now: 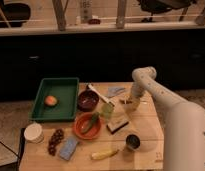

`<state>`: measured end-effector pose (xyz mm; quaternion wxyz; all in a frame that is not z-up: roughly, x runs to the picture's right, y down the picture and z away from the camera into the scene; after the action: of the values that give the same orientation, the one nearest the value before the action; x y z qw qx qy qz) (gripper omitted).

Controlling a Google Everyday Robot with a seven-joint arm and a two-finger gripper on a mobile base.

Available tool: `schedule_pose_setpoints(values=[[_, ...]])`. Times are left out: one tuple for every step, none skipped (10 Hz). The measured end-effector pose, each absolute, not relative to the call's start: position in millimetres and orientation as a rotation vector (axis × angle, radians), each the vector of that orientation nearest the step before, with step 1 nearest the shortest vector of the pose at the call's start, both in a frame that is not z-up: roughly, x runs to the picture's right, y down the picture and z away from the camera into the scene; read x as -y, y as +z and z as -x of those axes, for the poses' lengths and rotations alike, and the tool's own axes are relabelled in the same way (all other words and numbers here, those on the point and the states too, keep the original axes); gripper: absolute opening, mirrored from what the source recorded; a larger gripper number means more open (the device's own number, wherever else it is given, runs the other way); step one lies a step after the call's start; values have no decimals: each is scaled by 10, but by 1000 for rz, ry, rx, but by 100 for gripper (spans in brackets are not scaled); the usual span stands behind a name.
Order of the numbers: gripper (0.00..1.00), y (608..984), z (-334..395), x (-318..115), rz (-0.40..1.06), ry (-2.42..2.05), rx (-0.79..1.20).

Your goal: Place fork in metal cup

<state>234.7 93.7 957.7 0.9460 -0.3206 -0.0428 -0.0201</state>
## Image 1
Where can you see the wooden block brush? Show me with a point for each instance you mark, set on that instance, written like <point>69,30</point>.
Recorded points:
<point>116,124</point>

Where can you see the grey blue cloth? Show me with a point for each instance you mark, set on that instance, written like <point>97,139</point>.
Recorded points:
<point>114,91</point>

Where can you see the white handled knife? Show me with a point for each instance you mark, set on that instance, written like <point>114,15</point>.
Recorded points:
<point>105,99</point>

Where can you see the orange plate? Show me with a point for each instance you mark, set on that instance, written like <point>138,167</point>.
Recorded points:
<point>81,121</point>

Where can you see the light green plastic cup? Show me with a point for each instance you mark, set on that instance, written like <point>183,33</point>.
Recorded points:
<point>107,110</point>

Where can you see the metal cup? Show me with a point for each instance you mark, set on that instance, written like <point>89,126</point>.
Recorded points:
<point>132,142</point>

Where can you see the blue sponge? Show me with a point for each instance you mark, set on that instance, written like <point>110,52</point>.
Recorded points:
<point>68,148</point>

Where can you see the black office chair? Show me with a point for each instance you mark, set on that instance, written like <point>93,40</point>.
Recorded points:
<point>162,6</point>

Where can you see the dark purple bowl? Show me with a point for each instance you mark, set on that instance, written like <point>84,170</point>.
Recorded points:
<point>87,100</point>

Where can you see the green vegetable toy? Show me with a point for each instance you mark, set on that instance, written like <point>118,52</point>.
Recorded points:
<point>91,122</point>

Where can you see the green plastic tray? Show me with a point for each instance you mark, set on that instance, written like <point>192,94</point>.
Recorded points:
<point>66,92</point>

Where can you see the dark red grape bunch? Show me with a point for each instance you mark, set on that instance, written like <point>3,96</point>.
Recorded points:
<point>55,139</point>

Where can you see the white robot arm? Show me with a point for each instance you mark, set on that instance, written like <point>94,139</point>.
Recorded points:
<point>184,133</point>

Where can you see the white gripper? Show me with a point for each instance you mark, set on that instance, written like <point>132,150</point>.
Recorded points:
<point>131,104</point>

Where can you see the yellow corn cob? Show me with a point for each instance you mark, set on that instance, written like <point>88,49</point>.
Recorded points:
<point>104,154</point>

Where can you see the orange peach fruit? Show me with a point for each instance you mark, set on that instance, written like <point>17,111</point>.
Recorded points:
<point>50,101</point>

